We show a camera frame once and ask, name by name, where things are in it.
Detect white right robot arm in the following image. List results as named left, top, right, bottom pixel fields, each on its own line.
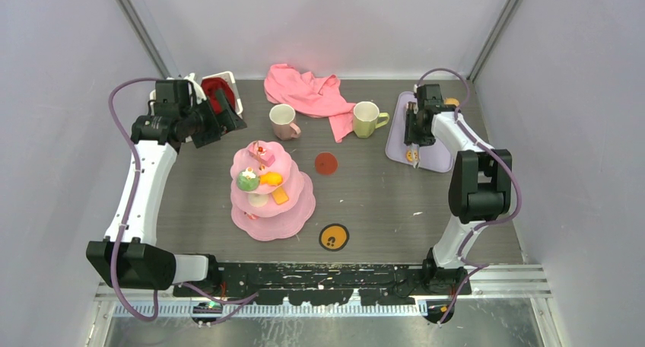
left=404, top=84, right=512, bottom=294

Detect pink cloth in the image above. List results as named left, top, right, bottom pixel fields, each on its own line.
left=264, top=63, right=355, bottom=143

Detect green frog macaron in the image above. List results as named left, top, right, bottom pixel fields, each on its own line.
left=236, top=167, right=261, bottom=192

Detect orange lotus-root cookie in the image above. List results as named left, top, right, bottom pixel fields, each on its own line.
left=406, top=150, right=419, bottom=163

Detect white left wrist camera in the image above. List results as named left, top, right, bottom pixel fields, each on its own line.
left=182, top=72, right=207, bottom=104

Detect orange wafer bar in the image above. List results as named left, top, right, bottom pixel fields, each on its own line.
left=271, top=186, right=289, bottom=205

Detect lavender serving tray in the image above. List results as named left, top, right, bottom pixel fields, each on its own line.
left=385, top=91, right=453, bottom=173

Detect pink mug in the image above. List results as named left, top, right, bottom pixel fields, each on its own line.
left=269, top=104, right=301, bottom=141

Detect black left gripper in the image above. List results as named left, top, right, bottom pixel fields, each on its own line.
left=180, top=89, right=246, bottom=148

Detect orange fish-shaped cookie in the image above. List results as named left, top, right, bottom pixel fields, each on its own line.
left=259, top=172, right=284, bottom=186

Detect white plastic basket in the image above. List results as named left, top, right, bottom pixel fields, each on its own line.
left=138, top=71, right=243, bottom=145

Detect pink cherry cake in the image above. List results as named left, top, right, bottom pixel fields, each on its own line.
left=248, top=141, right=275, bottom=167

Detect green mug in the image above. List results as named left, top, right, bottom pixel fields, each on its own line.
left=353, top=101, right=390, bottom=138

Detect golden round bun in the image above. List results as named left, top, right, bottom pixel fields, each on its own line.
left=444, top=97, right=460, bottom=107

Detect red round coaster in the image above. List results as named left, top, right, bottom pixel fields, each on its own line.
left=314, top=152, right=338, bottom=176

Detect white round cake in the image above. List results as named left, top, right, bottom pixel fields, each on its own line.
left=247, top=193, right=269, bottom=208

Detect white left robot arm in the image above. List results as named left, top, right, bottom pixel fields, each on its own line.
left=86, top=78, right=246, bottom=296

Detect metal serving tongs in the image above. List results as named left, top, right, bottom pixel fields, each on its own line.
left=408, top=145, right=419, bottom=169

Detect orange round sticker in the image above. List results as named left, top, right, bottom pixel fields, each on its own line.
left=319, top=224, right=350, bottom=252

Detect pink three-tier dessert stand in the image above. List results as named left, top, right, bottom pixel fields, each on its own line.
left=230, top=140, right=316, bottom=241

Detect dark red towel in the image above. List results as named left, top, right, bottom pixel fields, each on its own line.
left=200, top=78, right=237, bottom=115

